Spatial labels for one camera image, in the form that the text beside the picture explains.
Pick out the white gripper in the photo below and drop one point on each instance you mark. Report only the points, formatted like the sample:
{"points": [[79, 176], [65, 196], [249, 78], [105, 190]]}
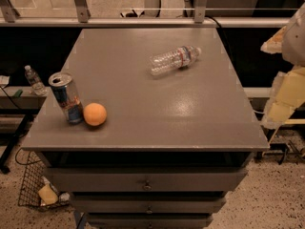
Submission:
{"points": [[294, 47]]}

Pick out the clear plastic water bottle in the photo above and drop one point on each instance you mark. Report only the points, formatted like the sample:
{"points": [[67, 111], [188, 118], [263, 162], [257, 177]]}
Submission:
{"points": [[178, 58]]}

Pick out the small water bottle on shelf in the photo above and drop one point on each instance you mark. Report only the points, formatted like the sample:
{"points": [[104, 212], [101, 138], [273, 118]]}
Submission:
{"points": [[35, 81]]}

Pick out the yellow bottle in basket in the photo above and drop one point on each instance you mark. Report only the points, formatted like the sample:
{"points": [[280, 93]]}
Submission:
{"points": [[47, 194]]}

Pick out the yellow metal stand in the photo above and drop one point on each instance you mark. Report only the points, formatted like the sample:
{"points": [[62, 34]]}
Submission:
{"points": [[287, 139]]}

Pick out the grey drawer cabinet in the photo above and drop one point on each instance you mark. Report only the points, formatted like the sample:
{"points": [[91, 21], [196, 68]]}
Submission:
{"points": [[172, 146]]}

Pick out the orange ball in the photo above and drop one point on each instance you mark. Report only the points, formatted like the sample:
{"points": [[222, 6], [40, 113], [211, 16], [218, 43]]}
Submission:
{"points": [[95, 114]]}

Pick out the blue silver energy drink can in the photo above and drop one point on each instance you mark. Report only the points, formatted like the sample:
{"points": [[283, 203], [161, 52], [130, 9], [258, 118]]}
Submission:
{"points": [[67, 97]]}

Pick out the green small object on shelf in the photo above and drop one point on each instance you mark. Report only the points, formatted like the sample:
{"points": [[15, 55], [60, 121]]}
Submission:
{"points": [[18, 93]]}

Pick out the low side shelf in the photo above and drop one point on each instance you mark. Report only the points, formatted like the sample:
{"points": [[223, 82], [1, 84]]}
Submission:
{"points": [[13, 110]]}

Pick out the grey metal railing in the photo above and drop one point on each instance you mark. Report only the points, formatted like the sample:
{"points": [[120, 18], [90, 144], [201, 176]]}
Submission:
{"points": [[152, 15]]}

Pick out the black wire basket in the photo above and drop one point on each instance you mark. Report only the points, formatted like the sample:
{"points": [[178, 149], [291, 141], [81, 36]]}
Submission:
{"points": [[32, 182]]}

